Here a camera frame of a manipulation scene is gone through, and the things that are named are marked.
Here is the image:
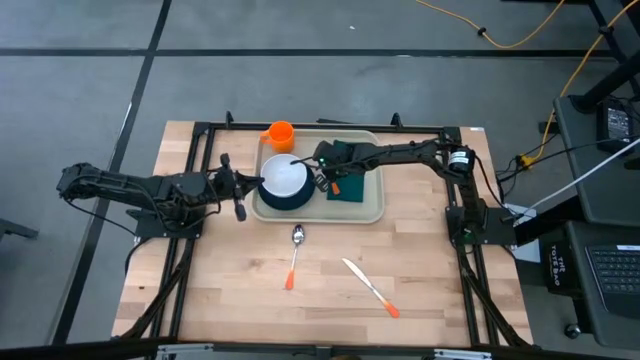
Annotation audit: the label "black laptop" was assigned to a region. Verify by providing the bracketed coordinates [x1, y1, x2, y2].
[584, 243, 640, 321]

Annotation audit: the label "dark teal plate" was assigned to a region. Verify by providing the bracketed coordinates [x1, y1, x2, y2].
[256, 159, 317, 212]

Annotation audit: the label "dark green cloth napkin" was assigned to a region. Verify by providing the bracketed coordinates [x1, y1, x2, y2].
[327, 139, 366, 204]

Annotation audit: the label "spoon with orange handle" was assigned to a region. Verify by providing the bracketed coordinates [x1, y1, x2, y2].
[284, 224, 306, 292]

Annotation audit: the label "dark chair base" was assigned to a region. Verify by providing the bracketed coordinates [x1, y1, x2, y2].
[0, 217, 40, 241]

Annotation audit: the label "grey side desk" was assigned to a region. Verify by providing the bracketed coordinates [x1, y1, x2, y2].
[552, 94, 640, 351]

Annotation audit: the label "yellow power cable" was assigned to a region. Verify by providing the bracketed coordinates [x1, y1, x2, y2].
[412, 0, 569, 51]
[519, 0, 640, 166]

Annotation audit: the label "beige plastic tray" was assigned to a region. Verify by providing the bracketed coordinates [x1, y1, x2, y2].
[251, 129, 386, 224]

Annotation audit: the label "black tote bag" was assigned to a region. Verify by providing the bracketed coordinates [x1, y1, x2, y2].
[542, 239, 576, 296]

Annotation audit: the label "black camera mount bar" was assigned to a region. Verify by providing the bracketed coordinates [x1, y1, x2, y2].
[0, 337, 531, 360]

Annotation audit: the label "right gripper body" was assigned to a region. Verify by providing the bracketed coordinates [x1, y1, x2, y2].
[312, 139, 361, 176]

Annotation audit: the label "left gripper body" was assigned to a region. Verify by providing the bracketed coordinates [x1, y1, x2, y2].
[199, 153, 247, 223]

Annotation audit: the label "black stand legs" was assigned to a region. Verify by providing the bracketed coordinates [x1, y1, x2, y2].
[569, 0, 640, 114]

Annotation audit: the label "black power adapter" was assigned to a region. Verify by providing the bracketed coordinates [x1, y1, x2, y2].
[597, 98, 636, 154]

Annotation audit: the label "white bowl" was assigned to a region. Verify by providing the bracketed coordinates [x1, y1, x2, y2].
[259, 153, 309, 198]

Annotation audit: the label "white paper sheet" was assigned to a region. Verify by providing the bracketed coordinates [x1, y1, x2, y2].
[509, 202, 541, 264]

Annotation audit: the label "orange plastic mug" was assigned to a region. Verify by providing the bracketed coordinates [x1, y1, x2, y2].
[258, 120, 296, 155]

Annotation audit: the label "white cable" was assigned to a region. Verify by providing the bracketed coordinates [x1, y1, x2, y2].
[519, 149, 640, 215]

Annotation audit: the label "knife with orange handle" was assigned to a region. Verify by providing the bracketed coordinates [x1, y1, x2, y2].
[341, 257, 401, 319]

